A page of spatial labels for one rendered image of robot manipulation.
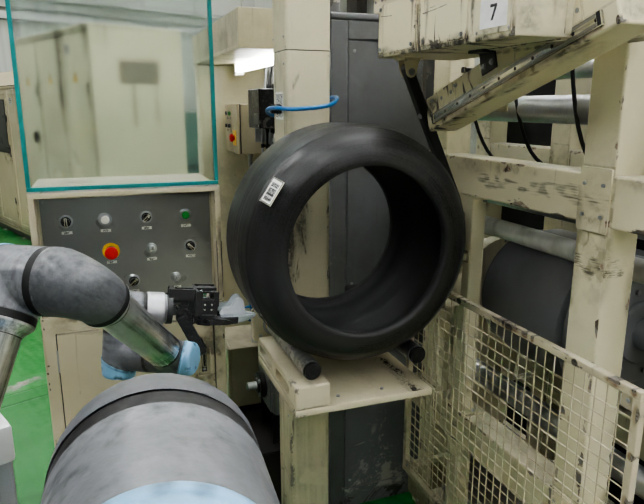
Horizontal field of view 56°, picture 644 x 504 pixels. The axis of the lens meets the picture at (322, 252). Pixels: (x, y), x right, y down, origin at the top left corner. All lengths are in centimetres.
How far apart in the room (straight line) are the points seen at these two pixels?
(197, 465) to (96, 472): 4
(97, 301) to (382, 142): 71
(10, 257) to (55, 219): 88
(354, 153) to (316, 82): 41
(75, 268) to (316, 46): 97
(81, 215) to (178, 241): 30
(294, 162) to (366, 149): 16
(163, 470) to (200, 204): 174
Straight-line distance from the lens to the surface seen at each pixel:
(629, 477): 137
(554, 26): 133
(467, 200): 195
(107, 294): 107
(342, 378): 166
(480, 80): 159
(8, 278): 108
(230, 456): 30
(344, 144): 137
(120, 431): 31
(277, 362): 161
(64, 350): 203
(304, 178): 134
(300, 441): 199
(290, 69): 171
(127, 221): 198
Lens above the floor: 151
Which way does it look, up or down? 13 degrees down
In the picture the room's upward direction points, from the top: straight up
